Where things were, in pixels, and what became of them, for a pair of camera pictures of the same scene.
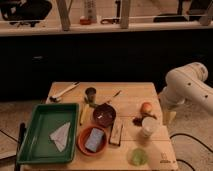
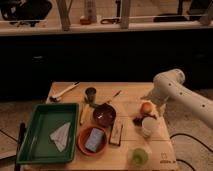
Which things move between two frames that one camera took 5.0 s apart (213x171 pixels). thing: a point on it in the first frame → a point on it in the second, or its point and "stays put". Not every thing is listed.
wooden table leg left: x=64 y=9 stays put
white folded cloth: x=60 y=136 stays put
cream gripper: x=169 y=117 → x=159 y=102
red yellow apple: x=146 y=107 stays put
